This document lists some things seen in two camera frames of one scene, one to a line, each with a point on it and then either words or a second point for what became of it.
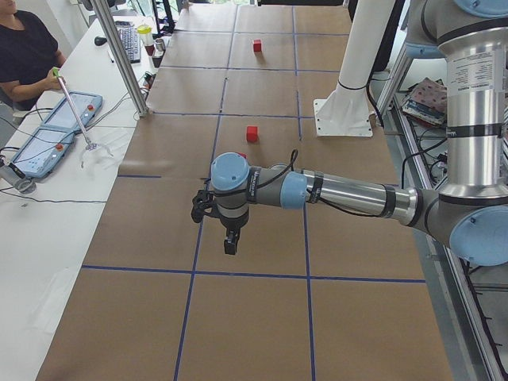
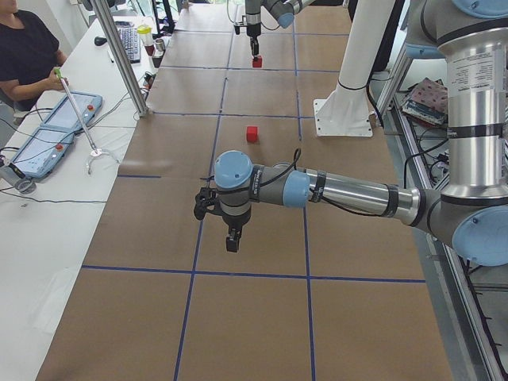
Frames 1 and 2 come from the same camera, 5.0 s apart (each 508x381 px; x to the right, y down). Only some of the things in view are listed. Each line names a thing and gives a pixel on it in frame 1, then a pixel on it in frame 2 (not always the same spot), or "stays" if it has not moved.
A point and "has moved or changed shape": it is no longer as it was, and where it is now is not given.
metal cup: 159,46 stays
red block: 257,45 has moved or changed shape
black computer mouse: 99,40 stays
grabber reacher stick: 89,145 has moved or changed shape
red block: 252,133 stays
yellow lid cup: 148,39 stays
